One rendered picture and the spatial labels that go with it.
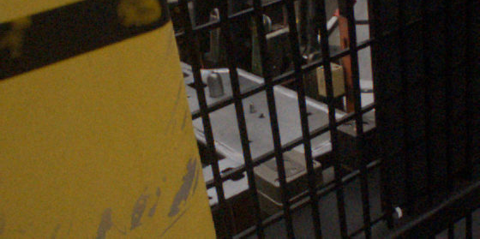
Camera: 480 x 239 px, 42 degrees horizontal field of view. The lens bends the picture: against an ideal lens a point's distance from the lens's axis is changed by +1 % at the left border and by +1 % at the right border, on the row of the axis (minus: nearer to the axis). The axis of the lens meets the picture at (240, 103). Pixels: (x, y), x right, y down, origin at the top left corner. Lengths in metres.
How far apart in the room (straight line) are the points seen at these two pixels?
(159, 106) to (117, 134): 0.02
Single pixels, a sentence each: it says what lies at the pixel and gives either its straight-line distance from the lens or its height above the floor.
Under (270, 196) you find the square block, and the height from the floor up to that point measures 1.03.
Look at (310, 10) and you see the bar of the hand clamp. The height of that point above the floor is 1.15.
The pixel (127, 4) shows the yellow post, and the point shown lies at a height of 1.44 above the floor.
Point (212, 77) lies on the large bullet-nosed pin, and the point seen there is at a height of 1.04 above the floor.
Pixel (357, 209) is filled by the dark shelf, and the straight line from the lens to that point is 0.79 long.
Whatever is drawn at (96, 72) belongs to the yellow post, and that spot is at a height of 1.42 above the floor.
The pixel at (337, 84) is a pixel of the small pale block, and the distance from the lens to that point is 1.12.
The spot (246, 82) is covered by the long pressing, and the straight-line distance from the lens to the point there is 1.26.
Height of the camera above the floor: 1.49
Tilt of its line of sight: 25 degrees down
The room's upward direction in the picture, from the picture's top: 10 degrees counter-clockwise
